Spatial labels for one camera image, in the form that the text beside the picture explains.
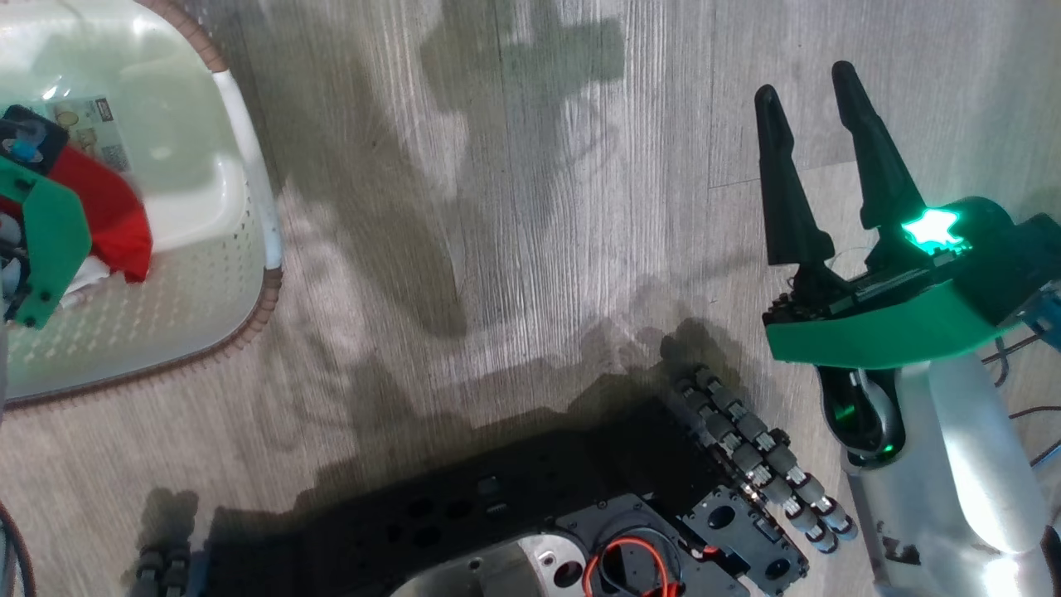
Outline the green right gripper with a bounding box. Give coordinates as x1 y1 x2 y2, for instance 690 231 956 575
753 61 1004 461

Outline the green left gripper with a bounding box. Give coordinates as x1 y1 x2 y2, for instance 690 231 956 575
0 153 92 330

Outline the printed basket label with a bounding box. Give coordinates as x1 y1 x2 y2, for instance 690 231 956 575
46 95 133 171

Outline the cream perforated laundry basket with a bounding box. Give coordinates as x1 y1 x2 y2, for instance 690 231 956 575
0 0 284 407

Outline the grey roller base wheel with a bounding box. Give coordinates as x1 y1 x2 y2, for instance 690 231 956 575
676 365 859 555
137 543 191 597

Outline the red base cable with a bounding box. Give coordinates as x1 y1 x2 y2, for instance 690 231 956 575
583 537 689 597

